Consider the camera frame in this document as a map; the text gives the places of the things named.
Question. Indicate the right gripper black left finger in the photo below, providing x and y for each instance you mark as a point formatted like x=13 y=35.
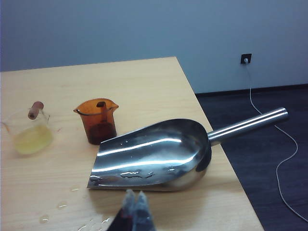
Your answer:
x=126 y=216

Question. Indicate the stainless steel scoop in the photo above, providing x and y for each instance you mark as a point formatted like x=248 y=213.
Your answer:
x=154 y=156

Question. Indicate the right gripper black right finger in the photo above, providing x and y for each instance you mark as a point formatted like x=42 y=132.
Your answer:
x=143 y=214

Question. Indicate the white plug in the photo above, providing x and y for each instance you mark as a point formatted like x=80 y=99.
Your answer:
x=246 y=60

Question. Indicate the measuring cup with yellow liquid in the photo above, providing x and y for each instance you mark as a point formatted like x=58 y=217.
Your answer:
x=31 y=139

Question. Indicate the black wall socket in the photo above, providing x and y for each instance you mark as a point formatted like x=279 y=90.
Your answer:
x=242 y=55

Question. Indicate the amber glass measuring cup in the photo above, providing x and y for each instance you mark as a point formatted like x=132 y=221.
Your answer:
x=101 y=125

